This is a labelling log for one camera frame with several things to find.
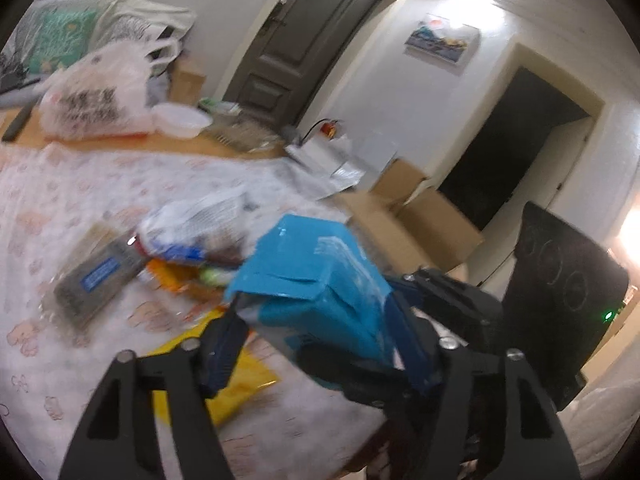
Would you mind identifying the small cardboard box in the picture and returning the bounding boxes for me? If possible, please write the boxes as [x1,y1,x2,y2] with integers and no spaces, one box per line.
[168,55,206,106]

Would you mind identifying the green patterned cushion bag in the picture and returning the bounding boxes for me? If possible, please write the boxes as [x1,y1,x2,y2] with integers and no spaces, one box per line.
[1,0,196,75]

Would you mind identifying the dark wooden door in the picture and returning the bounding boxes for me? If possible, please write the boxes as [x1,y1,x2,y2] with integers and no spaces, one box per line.
[224,0,381,130]

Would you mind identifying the yellow cheese cracker packet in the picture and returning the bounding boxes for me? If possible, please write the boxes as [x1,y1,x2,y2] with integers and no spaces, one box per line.
[144,306,280,428]

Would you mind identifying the white printed snack bag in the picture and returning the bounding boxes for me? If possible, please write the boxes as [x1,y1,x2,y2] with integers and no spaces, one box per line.
[134,188,250,268]

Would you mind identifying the blue snack bag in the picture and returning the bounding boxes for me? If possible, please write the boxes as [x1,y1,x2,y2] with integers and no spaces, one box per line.
[224,214,440,393]

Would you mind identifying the black remote control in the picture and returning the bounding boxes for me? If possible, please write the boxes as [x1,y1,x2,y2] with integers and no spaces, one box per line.
[1,100,37,143]

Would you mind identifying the grey seaweed snack packet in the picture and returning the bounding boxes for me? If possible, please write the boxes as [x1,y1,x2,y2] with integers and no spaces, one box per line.
[40,222,150,346]

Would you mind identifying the orange duck neck packet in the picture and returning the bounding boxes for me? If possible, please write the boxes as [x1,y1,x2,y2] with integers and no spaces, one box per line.
[144,259,235,304]

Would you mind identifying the white plastic bowl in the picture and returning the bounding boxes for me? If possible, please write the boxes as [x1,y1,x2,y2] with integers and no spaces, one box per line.
[151,102,213,140]

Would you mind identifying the landscape wall picture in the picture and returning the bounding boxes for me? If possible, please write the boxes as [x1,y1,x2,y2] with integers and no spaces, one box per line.
[405,14,480,67]

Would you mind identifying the white plastic shopping bag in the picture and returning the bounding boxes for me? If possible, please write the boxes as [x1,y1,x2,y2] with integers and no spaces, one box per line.
[38,38,180,141]

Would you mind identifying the clear plastic tray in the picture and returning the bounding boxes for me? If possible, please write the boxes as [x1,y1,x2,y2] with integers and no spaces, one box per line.
[203,114,282,153]

